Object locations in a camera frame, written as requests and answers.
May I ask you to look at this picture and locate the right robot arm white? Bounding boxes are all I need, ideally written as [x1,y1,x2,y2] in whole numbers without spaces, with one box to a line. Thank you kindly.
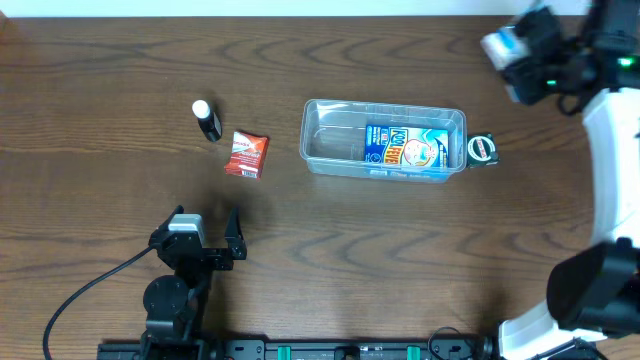
[481,0,639,359]

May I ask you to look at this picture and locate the white blue Panadol box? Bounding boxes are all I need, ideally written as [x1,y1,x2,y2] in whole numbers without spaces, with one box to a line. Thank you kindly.
[480,26,530,71]

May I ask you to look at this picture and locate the red orange sachet packet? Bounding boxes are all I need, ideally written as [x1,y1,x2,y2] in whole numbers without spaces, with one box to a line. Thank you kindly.
[224,131,269,180]

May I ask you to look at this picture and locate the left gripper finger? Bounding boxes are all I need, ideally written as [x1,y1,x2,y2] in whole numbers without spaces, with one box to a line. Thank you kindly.
[157,205,184,231]
[224,208,247,260]

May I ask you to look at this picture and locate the clear plastic container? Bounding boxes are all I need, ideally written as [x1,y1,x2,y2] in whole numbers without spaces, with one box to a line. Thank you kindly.
[300,99,467,183]

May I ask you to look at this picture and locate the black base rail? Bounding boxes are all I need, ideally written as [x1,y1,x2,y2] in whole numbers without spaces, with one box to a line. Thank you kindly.
[96,335,499,360]

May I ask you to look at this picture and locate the black bottle white cap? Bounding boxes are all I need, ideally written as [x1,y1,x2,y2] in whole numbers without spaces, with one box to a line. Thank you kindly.
[192,100,222,142]

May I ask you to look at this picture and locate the blue Kool Fever box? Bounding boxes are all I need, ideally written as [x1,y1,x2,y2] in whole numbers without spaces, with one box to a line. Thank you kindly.
[364,125,449,168]

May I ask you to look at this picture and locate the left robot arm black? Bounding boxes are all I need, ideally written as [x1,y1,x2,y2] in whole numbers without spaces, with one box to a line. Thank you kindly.
[142,206,247,356]

